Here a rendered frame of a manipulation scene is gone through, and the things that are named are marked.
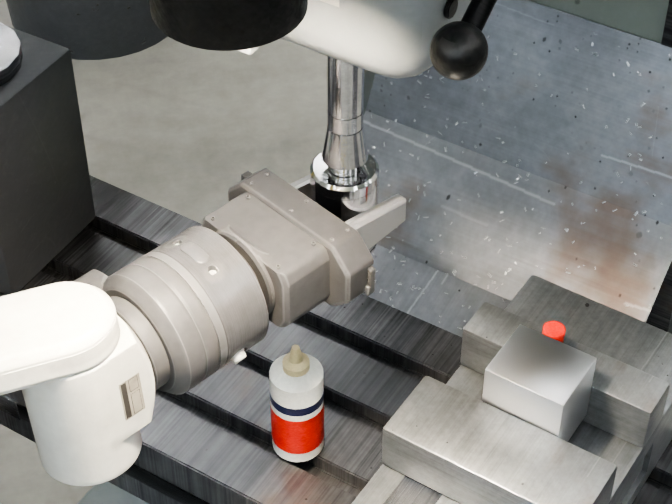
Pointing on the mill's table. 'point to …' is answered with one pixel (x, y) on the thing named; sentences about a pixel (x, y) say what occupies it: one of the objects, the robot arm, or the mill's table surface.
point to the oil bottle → (297, 406)
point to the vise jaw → (488, 453)
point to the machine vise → (477, 331)
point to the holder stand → (38, 157)
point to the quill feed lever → (462, 43)
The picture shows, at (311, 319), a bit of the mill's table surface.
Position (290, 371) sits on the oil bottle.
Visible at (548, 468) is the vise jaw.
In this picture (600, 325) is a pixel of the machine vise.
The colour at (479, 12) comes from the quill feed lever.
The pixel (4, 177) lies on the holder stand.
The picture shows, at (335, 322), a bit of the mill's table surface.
